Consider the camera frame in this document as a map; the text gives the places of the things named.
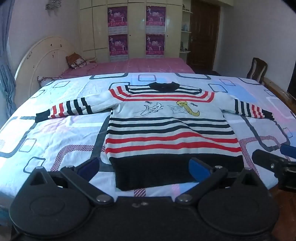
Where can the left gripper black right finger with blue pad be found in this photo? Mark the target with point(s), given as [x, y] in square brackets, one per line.
[207, 178]

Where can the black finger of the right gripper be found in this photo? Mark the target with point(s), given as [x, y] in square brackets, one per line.
[277, 165]

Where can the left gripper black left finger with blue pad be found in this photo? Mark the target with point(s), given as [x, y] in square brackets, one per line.
[79, 177]

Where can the striped knit children's sweater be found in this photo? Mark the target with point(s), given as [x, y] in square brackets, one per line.
[154, 130]

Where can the black television screen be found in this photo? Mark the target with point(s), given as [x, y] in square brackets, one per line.
[292, 86]

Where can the dark wooden chair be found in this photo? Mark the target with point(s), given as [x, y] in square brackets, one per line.
[258, 70]

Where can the white spotted pillow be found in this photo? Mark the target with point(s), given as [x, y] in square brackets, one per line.
[43, 81]

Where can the blue curtain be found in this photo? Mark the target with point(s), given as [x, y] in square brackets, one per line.
[8, 83]

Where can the orange patterned cushion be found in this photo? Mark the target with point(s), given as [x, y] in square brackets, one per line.
[75, 61]

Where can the pink bed sheet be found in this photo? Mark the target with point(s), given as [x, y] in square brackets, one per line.
[137, 65]

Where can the cream bed headboard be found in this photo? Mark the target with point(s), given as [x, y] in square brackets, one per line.
[46, 58]

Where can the corner shelf unit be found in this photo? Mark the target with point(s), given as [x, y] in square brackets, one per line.
[185, 30]

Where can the lower left purple poster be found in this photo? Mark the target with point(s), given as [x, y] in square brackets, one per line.
[118, 47]

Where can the purple poster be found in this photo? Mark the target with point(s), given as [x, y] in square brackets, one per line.
[118, 47]
[117, 20]
[156, 20]
[155, 46]

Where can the lower right purple poster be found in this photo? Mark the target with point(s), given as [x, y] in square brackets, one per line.
[155, 46]

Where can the cream wardrobe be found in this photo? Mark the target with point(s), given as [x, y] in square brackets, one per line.
[94, 28]

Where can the dark wooden door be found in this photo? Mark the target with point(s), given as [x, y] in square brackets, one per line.
[204, 26]

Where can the upper left purple poster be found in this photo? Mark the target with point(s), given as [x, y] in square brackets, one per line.
[117, 20]

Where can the upper right purple poster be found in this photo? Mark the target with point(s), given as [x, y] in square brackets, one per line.
[156, 20]

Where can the wooden bed frame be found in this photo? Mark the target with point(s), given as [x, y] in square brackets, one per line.
[286, 98]

